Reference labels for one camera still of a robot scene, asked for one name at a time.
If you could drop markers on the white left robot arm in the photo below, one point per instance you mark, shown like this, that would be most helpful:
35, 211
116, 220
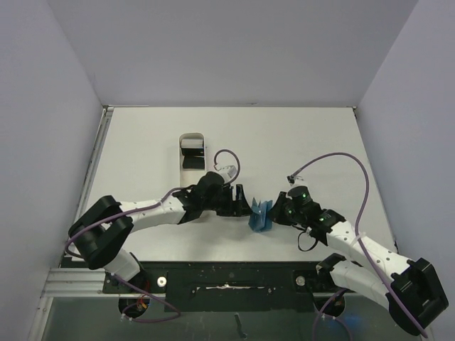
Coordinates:
100, 233

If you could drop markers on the aluminium frame rail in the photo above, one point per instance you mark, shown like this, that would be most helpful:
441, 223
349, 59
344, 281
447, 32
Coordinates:
73, 283

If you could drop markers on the white card tray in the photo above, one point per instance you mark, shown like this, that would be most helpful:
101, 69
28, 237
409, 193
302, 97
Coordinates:
190, 178

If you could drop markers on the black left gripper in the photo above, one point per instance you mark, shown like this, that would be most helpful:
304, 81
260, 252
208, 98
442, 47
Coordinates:
234, 208

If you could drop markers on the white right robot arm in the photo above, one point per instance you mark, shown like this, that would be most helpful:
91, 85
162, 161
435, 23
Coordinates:
410, 290

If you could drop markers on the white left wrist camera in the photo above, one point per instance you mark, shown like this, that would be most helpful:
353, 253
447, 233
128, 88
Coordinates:
227, 172

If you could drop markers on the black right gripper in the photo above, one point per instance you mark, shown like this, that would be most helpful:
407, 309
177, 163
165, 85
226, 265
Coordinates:
279, 208

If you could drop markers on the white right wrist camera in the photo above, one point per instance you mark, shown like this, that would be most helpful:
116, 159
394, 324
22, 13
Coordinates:
295, 180

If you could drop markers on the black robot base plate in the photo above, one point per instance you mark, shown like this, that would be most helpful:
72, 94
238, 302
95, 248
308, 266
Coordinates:
164, 290

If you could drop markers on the black credit card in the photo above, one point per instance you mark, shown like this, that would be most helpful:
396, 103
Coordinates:
193, 158

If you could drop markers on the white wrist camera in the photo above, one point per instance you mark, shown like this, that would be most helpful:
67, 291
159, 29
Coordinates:
295, 180
227, 172

